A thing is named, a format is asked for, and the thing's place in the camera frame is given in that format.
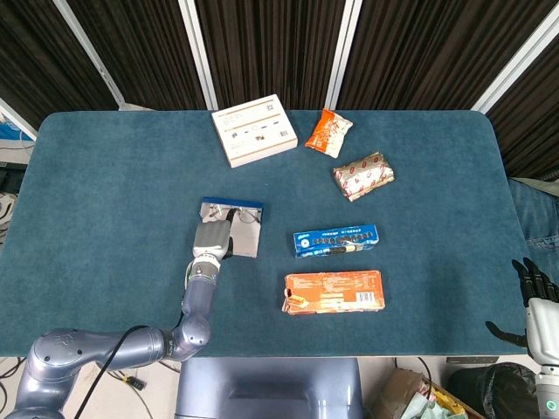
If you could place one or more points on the eyeglasses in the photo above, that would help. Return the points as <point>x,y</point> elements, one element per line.
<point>249,216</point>

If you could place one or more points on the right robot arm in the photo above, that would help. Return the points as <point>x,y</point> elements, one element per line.
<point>548,393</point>

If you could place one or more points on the brown cardboard box with waste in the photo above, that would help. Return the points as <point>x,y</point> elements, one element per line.
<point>402,388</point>

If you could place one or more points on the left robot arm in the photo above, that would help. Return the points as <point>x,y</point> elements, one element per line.
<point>198,301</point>

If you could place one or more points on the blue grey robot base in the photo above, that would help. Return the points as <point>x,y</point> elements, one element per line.
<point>268,393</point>

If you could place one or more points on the teal table cloth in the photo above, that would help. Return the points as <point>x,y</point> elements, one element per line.
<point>131,174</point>

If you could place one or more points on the aluminium frame post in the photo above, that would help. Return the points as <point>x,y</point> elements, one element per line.
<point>198,52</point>
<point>342,52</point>
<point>89,54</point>
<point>17,118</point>
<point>515,61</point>

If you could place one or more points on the white flat product box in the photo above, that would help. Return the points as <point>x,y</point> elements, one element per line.
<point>255,131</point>

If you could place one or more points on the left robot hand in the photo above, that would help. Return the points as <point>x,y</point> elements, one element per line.
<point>211,240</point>

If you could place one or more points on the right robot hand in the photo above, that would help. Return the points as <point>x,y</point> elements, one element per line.
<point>545,327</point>

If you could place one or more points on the black yellow floor connector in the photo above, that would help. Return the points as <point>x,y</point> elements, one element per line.
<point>134,383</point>

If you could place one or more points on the blue cookie pack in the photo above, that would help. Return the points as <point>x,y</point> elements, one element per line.
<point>336,241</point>

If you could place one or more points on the orange torn carton box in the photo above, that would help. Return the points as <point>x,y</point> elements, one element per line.
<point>334,292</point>

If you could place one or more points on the black trash bag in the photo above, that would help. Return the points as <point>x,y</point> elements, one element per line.
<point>491,390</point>

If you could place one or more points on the blue white carton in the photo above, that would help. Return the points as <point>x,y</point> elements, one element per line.
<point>13,133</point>

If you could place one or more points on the blue denim jeans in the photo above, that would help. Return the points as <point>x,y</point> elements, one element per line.
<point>535,218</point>

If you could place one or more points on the silver packet with red rings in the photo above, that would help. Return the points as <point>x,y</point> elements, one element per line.
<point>364,174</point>

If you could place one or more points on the blue glasses case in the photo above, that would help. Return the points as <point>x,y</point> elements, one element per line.
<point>246,240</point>

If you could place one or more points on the grey power strip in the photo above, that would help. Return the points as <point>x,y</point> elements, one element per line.
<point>472,360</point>

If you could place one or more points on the orange white snack packet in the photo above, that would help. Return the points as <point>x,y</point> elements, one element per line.
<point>328,133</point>

